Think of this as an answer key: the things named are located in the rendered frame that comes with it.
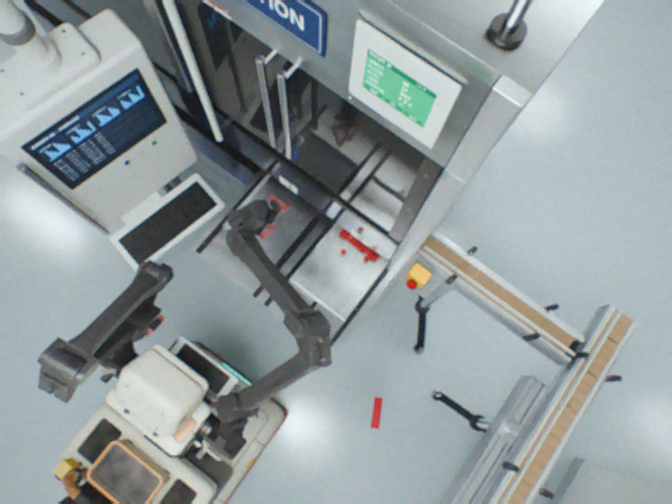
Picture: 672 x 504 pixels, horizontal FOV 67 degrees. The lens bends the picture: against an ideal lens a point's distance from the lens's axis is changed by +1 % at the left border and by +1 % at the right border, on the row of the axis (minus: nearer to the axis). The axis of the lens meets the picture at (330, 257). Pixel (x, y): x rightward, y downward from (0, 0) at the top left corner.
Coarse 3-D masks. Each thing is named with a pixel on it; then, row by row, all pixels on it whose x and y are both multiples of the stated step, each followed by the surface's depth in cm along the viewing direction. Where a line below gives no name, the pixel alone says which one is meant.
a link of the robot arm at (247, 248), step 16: (240, 240) 146; (256, 240) 150; (240, 256) 146; (256, 256) 142; (256, 272) 142; (272, 272) 138; (272, 288) 136; (288, 288) 135; (288, 304) 131; (304, 304) 131; (288, 320) 127
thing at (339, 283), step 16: (336, 224) 201; (320, 240) 196; (336, 240) 199; (320, 256) 197; (336, 256) 198; (352, 256) 198; (304, 272) 195; (320, 272) 196; (336, 272) 196; (352, 272) 196; (368, 272) 196; (304, 288) 191; (320, 288) 194; (336, 288) 194; (352, 288) 194; (368, 288) 191; (336, 304) 193; (352, 304) 193
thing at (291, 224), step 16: (272, 176) 205; (256, 192) 203; (272, 192) 204; (288, 192) 204; (240, 208) 199; (272, 208) 202; (304, 208) 202; (224, 224) 196; (272, 224) 200; (288, 224) 200; (304, 224) 201; (272, 240) 198; (288, 240) 199; (272, 256) 197
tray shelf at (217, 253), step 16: (256, 176) 205; (240, 192) 203; (320, 224) 201; (224, 240) 198; (304, 240) 199; (208, 256) 196; (224, 256) 196; (224, 272) 195; (240, 272) 195; (288, 272) 196; (256, 288) 194; (384, 288) 195; (272, 304) 192; (320, 304) 193; (368, 304) 193; (336, 320) 191; (352, 320) 192; (336, 352) 188
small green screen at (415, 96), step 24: (360, 24) 86; (360, 48) 91; (384, 48) 87; (360, 72) 97; (384, 72) 92; (408, 72) 88; (432, 72) 84; (360, 96) 104; (384, 96) 98; (408, 96) 93; (432, 96) 89; (456, 96) 85; (408, 120) 100; (432, 120) 94; (432, 144) 101
